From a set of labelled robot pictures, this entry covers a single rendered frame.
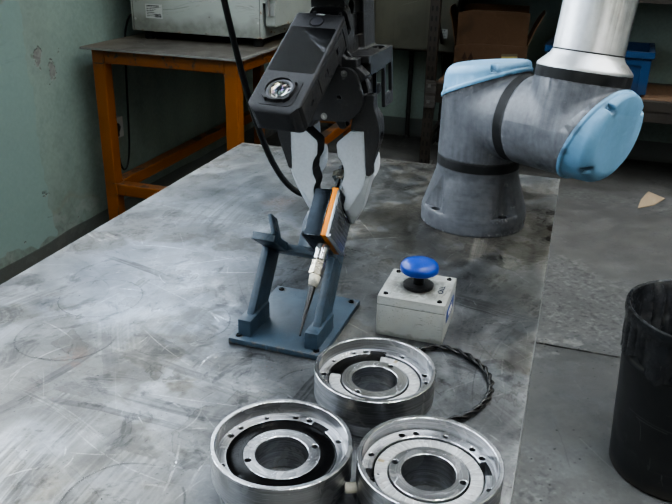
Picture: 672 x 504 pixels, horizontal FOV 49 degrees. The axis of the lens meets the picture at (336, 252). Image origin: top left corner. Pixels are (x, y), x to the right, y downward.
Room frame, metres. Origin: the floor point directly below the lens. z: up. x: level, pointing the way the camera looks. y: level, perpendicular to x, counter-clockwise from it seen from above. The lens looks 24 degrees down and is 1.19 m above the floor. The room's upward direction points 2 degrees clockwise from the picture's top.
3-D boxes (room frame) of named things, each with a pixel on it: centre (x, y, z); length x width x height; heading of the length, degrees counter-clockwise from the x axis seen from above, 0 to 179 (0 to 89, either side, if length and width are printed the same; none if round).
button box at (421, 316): (0.70, -0.09, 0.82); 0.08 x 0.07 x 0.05; 163
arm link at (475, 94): (1.02, -0.20, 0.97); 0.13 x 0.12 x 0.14; 42
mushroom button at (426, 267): (0.70, -0.09, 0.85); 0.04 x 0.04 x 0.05
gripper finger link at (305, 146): (0.67, 0.02, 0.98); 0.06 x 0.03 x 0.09; 158
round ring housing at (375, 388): (0.55, -0.04, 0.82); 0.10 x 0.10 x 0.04
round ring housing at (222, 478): (0.44, 0.04, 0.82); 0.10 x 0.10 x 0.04
